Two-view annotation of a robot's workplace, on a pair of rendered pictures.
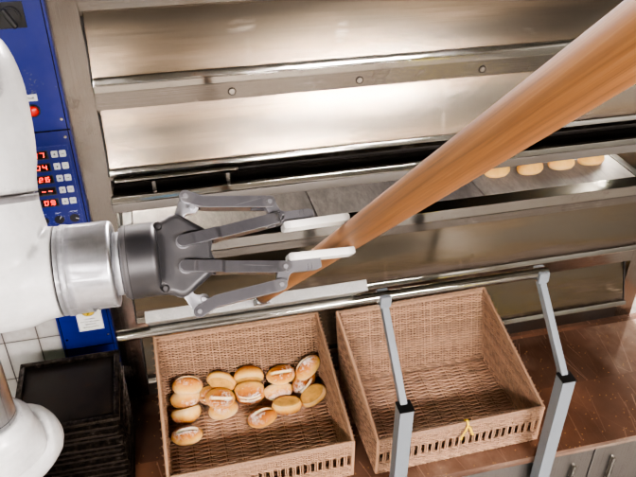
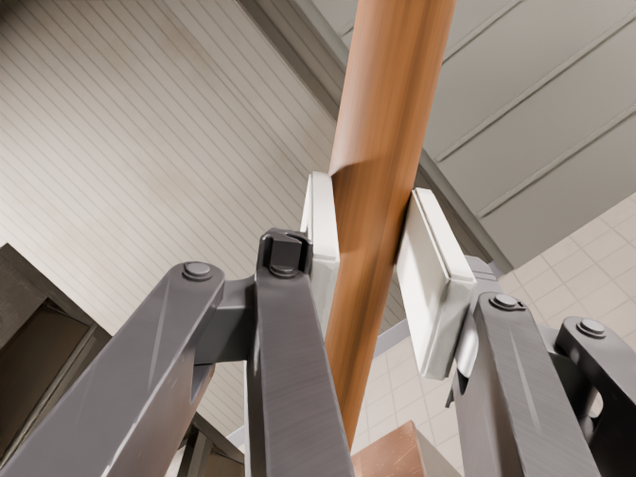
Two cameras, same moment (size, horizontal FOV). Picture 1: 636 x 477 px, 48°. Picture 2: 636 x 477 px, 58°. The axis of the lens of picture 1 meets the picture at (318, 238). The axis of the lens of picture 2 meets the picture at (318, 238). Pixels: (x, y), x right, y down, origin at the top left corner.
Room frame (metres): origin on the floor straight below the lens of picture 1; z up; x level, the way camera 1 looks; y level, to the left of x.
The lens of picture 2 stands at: (0.55, 0.14, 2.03)
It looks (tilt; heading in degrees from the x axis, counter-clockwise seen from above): 18 degrees down; 298
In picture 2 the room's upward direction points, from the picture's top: 41 degrees counter-clockwise
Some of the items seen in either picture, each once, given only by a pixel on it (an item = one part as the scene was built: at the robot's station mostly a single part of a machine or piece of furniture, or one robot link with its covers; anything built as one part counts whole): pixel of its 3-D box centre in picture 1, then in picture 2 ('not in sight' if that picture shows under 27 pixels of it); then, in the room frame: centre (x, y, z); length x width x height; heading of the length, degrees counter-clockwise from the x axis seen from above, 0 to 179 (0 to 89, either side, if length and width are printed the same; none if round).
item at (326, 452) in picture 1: (250, 403); not in sight; (1.56, 0.21, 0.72); 0.56 x 0.49 x 0.28; 104
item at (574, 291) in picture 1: (399, 314); not in sight; (1.95, -0.29, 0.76); 1.79 x 0.11 x 0.19; 103
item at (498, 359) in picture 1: (433, 373); not in sight; (1.70, -0.38, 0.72); 0.56 x 0.49 x 0.28; 104
